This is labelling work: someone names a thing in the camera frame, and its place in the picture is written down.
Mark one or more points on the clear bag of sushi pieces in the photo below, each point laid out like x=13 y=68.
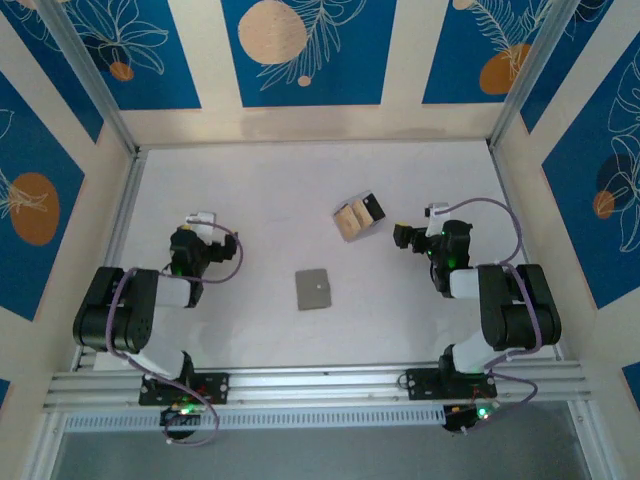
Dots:
x=369 y=231

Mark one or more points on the black credit card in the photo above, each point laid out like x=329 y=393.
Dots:
x=374 y=206

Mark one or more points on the grey card holder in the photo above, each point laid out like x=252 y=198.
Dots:
x=312 y=292

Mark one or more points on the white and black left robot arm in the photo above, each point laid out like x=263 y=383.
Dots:
x=115 y=320

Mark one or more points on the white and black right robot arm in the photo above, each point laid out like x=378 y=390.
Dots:
x=525 y=320

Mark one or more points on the black control board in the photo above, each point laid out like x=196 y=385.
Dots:
x=172 y=416
x=460 y=421

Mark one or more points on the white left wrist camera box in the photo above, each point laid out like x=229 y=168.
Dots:
x=200 y=218

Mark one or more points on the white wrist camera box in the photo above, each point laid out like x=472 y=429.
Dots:
x=200 y=218
x=436 y=210

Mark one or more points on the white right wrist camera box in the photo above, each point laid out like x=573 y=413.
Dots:
x=436 y=210

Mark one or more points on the aluminium side rail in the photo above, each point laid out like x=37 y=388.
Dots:
x=126 y=200
x=504 y=185

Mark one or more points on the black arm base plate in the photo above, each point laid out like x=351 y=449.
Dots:
x=219 y=386
x=417 y=385

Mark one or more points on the aluminium rail beam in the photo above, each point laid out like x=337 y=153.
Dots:
x=320 y=387

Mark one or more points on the aluminium frame post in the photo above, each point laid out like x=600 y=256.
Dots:
x=532 y=70
x=85 y=70

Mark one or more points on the aluminium frame leg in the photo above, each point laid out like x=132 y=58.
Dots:
x=42 y=450
x=590 y=445

